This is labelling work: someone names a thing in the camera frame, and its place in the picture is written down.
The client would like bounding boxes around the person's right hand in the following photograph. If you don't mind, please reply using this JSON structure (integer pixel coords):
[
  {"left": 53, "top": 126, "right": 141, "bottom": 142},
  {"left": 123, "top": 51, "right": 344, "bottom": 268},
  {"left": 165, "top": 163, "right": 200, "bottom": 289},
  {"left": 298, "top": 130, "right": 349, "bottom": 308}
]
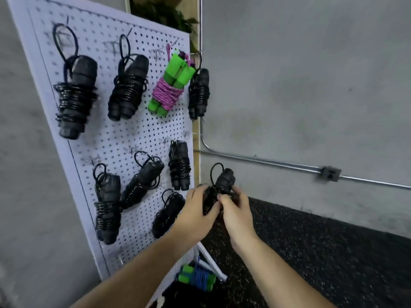
[{"left": 217, "top": 184, "right": 259, "bottom": 254}]

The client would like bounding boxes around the person's left hand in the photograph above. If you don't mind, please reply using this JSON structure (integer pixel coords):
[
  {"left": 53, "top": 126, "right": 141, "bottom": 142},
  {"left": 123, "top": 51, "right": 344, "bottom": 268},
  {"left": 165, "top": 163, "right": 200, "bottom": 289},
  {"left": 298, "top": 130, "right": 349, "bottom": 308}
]
[{"left": 170, "top": 184, "right": 222, "bottom": 244}]

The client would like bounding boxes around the black foam-handled jump rope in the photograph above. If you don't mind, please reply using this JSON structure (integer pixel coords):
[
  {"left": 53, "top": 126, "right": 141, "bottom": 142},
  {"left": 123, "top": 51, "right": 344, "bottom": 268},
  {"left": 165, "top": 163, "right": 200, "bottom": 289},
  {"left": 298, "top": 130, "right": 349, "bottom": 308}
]
[
  {"left": 107, "top": 34, "right": 150, "bottom": 122},
  {"left": 203, "top": 162, "right": 240, "bottom": 216},
  {"left": 152, "top": 188, "right": 187, "bottom": 240},
  {"left": 120, "top": 151, "right": 165, "bottom": 211},
  {"left": 92, "top": 163, "right": 123, "bottom": 246},
  {"left": 167, "top": 139, "right": 192, "bottom": 192},
  {"left": 188, "top": 51, "right": 211, "bottom": 121},
  {"left": 53, "top": 22, "right": 99, "bottom": 140}
]

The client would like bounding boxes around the blue green-handled jump rope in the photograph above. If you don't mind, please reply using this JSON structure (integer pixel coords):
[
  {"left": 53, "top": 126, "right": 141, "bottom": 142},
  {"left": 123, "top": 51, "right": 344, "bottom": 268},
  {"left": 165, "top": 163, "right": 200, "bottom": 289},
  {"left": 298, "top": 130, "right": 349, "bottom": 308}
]
[{"left": 177, "top": 263, "right": 218, "bottom": 292}]

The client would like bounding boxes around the white pegboard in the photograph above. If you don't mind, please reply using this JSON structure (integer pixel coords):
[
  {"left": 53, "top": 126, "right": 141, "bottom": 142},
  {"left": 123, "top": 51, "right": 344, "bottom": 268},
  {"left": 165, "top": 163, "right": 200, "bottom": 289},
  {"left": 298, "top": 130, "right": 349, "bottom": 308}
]
[{"left": 5, "top": 0, "right": 201, "bottom": 299}]

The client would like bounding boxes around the pink green-handled jump rope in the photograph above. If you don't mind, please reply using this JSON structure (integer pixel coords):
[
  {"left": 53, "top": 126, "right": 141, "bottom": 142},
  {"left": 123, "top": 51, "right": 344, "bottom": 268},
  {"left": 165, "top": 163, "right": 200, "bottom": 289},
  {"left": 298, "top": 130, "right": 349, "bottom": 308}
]
[{"left": 148, "top": 43, "right": 197, "bottom": 118}]

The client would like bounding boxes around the person's left forearm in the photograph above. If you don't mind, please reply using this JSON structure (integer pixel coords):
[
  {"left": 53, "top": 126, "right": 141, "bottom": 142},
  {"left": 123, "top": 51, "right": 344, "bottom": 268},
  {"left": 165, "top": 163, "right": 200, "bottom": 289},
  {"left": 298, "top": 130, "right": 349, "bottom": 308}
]
[{"left": 71, "top": 231, "right": 200, "bottom": 308}]

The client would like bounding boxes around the person's right forearm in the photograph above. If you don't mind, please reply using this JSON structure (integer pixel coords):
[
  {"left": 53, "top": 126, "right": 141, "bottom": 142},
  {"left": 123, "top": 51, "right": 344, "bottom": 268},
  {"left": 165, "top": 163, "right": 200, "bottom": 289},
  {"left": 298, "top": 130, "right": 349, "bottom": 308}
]
[{"left": 238, "top": 237, "right": 338, "bottom": 308}]

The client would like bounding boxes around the white pegboard stand foot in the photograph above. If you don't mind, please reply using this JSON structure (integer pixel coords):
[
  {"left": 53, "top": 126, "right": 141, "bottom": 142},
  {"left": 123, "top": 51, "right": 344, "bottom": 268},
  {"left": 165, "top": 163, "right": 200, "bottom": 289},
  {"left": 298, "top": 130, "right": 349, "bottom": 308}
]
[{"left": 193, "top": 240, "right": 229, "bottom": 283}]

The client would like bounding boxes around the metal conduit pipe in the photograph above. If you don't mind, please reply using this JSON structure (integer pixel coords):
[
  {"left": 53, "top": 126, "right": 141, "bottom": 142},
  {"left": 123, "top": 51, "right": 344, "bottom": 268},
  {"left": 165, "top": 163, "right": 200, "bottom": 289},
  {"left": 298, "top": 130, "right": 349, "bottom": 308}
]
[{"left": 198, "top": 0, "right": 411, "bottom": 190}]

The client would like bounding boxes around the grey electrical junction box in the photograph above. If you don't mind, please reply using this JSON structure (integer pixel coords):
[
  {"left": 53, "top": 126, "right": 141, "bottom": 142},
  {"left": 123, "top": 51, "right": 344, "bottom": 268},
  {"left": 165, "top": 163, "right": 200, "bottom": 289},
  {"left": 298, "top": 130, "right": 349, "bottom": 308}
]
[{"left": 319, "top": 165, "right": 343, "bottom": 183}]

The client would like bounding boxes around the green potted plant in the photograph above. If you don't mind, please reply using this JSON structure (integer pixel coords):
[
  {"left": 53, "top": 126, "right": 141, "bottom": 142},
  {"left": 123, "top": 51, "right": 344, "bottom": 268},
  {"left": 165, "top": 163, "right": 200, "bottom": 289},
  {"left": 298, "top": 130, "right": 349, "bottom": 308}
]
[{"left": 130, "top": 0, "right": 199, "bottom": 35}]

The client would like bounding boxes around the plywood shelf unit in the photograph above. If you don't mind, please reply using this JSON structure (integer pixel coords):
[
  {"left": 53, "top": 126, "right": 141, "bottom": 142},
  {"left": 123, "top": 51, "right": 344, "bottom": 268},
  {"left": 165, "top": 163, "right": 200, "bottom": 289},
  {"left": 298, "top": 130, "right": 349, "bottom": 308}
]
[{"left": 125, "top": 0, "right": 203, "bottom": 187}]

